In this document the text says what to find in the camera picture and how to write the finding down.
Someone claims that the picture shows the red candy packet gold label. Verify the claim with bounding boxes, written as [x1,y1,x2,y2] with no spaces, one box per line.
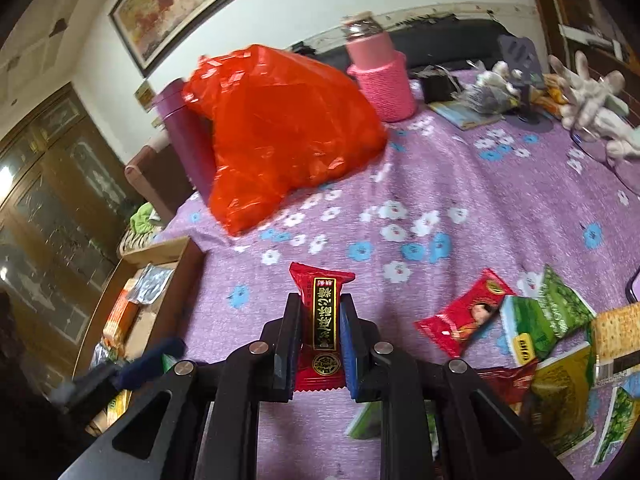
[290,262,356,392]

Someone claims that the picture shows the green pea snack packet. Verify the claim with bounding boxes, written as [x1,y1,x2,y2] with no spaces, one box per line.
[500,264,596,366]

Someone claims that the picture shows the yellow green snack packet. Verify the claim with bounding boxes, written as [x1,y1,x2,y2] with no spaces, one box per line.
[530,341,596,458]

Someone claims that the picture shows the pink bottle with knit sleeve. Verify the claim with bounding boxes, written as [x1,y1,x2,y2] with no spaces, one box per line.
[342,11,416,122]

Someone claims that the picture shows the red snack packet with face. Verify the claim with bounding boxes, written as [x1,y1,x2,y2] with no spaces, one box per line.
[414,269,514,359]

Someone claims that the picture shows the cardboard box tray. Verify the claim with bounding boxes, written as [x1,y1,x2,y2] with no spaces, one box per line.
[72,235,206,436]

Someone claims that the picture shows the silver foil packet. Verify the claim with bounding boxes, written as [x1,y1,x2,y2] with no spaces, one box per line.
[127,263,174,306]

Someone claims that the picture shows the dark red snack packet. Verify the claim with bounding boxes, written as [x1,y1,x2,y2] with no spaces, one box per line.
[477,359,538,412]

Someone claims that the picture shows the purple floral tablecloth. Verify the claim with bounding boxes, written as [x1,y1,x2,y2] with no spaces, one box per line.
[150,68,640,480]

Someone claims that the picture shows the orange cracker packet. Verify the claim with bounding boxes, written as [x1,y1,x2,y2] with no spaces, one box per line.
[102,280,139,348]

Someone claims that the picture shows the brown sofa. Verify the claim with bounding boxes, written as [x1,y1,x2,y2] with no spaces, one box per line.
[124,130,194,224]

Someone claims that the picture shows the red plastic bag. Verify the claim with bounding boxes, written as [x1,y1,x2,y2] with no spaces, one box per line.
[182,44,387,236]

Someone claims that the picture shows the purple thermos bottle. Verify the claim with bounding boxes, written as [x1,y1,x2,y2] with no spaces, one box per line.
[154,78,216,204]

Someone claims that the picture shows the dark wooden cabinet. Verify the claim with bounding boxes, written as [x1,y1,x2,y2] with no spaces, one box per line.
[1,84,141,390]

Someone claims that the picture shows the eyeglasses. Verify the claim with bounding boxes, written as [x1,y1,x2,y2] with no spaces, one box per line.
[570,108,639,195]

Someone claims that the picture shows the white plush toy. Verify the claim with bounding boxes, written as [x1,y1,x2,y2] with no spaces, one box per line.
[548,51,629,130]

